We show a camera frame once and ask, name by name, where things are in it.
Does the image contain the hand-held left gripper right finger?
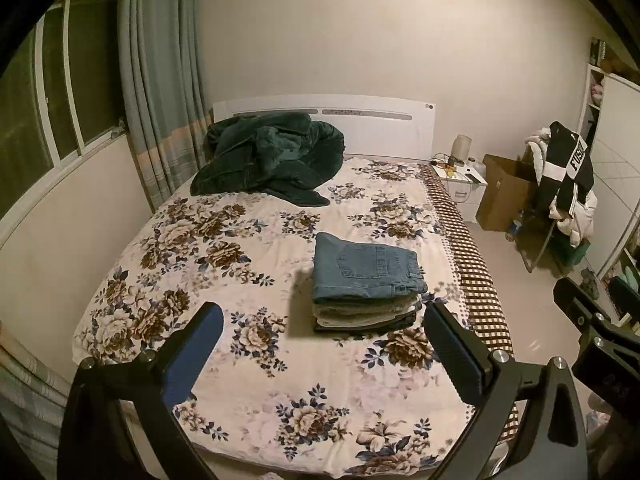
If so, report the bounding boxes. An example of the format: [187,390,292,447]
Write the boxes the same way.
[422,301,588,480]

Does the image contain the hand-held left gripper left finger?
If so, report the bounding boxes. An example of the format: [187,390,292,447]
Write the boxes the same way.
[62,302,224,480]

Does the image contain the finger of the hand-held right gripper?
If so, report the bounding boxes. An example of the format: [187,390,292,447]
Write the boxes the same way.
[609,277,640,318]
[552,276,621,333]

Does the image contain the blue jeans pants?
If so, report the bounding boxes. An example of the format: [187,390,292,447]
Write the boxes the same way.
[312,232,428,306]

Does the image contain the teal storage box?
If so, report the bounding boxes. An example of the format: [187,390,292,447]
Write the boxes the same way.
[565,242,591,266]

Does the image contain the chair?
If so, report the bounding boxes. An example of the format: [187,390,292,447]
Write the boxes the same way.
[517,135,596,276]

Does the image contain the brown checkered blanket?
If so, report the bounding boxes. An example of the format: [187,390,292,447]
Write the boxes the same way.
[419,162,516,441]

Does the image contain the beige folded garment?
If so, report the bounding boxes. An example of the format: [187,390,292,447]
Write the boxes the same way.
[315,310,421,328]

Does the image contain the floral bed sheet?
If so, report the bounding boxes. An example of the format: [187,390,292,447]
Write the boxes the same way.
[72,156,516,478]

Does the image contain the grey fluffy folded garment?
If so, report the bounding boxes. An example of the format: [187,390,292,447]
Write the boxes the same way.
[313,294,423,320]

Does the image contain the plastic water bottle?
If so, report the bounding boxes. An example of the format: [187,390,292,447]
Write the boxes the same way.
[505,209,525,242]

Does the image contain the large cardboard box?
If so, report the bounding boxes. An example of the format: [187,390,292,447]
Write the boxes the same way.
[475,154,538,233]

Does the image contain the white wardrobe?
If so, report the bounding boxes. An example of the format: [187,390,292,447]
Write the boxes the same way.
[575,37,640,331]

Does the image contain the black jacket with white stripe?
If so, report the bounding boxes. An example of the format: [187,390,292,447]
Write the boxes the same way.
[537,121,595,216]

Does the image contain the white nightstand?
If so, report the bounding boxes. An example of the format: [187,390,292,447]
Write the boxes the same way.
[432,162,488,223]

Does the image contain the striped cloth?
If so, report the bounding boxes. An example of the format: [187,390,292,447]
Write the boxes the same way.
[0,330,76,480]

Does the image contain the white table lamp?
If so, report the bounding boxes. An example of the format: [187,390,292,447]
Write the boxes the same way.
[451,134,473,162]

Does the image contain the dark green plush blanket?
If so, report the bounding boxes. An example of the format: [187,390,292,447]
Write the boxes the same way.
[190,112,346,208]

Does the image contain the white headboard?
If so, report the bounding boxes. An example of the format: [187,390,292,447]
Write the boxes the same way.
[212,94,436,161]

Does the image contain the grey-green curtain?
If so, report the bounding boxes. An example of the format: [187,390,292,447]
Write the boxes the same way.
[117,0,213,213]

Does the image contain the window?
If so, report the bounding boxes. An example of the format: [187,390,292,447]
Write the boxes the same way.
[0,0,126,221]

